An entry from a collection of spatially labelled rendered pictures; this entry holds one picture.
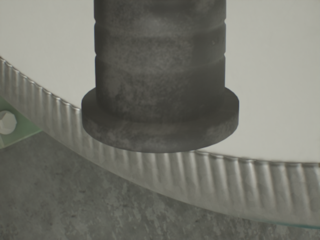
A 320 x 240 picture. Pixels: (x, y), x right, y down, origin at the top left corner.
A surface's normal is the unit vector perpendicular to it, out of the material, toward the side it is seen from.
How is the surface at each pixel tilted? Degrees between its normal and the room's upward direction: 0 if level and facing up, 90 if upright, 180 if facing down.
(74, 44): 90
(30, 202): 0
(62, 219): 0
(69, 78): 90
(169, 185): 87
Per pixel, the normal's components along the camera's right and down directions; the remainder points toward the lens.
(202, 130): 0.50, 0.33
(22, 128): 0.62, -0.14
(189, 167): -0.69, 0.36
